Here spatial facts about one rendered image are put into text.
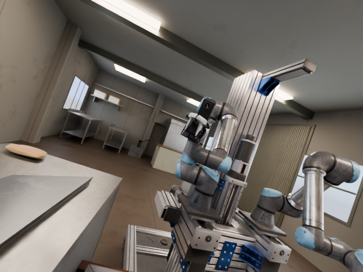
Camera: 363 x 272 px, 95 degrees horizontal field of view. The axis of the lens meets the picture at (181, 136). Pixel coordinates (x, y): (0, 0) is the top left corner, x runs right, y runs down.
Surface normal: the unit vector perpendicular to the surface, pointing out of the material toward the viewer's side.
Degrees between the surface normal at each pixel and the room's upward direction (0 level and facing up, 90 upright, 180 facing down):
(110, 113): 90
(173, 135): 90
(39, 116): 90
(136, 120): 90
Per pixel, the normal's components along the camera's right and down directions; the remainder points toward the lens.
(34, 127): 0.27, 0.07
